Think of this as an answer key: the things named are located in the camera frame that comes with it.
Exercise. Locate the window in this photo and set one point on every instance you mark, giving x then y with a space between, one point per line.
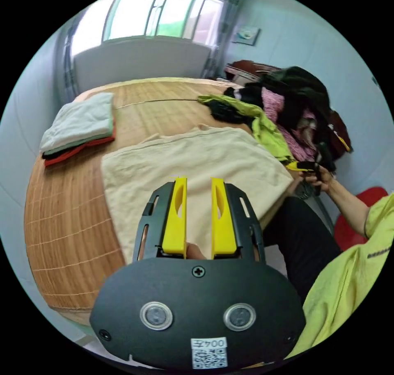
166 12

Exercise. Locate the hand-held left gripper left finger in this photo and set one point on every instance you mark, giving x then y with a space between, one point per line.
176 224

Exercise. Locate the beige short sleeve shirt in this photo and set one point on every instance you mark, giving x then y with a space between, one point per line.
200 156

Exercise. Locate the framed wall picture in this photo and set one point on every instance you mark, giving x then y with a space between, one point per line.
247 35

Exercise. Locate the grey curtain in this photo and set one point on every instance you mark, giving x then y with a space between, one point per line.
224 30
69 58

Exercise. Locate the person's right forearm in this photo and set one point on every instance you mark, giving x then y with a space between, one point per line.
347 205

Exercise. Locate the folded pile of clothes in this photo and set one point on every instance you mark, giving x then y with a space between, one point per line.
80 122

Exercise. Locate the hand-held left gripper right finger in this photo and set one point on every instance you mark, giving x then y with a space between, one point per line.
224 227

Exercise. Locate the person's body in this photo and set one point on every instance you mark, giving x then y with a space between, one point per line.
338 289

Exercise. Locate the bed with woven mat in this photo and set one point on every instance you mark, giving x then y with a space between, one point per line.
77 227

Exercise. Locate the person's right hand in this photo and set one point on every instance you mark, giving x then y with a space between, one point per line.
323 179

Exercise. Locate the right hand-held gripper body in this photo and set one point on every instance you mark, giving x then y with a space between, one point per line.
323 158

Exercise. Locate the red stool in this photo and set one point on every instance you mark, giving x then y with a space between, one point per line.
347 233

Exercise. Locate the heaped pile of clothes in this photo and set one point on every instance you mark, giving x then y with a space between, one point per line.
286 104

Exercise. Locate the person's left hand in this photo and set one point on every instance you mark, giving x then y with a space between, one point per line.
194 252

